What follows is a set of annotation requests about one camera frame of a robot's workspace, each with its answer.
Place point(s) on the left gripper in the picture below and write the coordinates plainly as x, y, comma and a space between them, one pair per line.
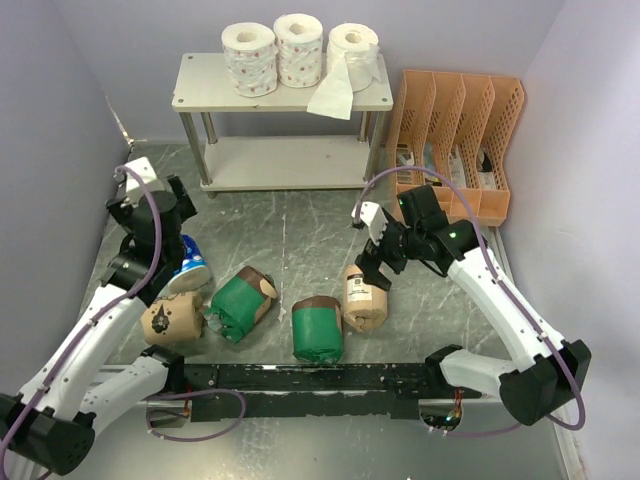
122, 209

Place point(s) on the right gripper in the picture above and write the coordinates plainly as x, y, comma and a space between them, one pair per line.
370, 265

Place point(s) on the rose-print roll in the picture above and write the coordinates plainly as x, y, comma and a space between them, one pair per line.
250, 55
299, 39

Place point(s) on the plain white paper towel roll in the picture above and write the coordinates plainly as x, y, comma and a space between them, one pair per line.
351, 66

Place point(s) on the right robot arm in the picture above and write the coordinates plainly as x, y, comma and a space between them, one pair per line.
543, 372

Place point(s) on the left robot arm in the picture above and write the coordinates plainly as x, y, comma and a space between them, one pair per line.
51, 424

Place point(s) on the tan wrapped roll with label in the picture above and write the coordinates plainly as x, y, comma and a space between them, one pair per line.
364, 306

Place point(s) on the blue Tempo wrapped roll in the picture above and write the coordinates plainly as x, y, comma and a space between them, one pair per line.
194, 272

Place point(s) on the green wrapped roll right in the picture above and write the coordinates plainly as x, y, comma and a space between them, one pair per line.
317, 330

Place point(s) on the green wrapped roll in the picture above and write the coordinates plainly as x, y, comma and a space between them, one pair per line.
317, 330
241, 303

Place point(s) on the brown wrapped roll black print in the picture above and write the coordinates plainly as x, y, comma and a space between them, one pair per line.
173, 319

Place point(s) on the green wrapped roll left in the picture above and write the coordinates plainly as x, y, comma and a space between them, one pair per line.
241, 303

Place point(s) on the orange plastic file organizer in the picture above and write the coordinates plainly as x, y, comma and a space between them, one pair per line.
460, 127

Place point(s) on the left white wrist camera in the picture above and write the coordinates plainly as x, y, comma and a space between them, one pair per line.
135, 173

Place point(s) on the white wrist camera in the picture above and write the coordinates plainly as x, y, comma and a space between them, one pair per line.
373, 217
135, 173

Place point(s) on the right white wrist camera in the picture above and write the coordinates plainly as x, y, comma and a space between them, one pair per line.
373, 217

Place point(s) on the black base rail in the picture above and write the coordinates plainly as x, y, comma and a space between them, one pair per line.
225, 391

